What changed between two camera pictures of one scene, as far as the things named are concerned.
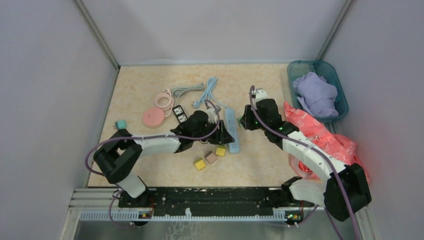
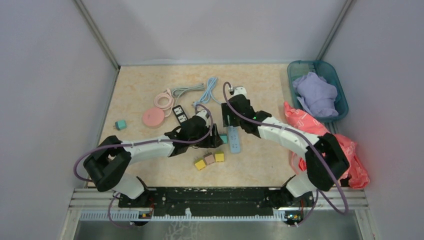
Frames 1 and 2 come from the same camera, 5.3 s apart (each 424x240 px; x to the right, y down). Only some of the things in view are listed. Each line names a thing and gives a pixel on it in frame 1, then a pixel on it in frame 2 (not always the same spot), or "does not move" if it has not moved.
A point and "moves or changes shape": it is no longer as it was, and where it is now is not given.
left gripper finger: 225,137 -> 216,140
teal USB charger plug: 120,124 does not move
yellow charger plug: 220,151 moves or changes shape
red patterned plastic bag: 342,149 does not move
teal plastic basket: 323,69 does not move
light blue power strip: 234,148 does not move
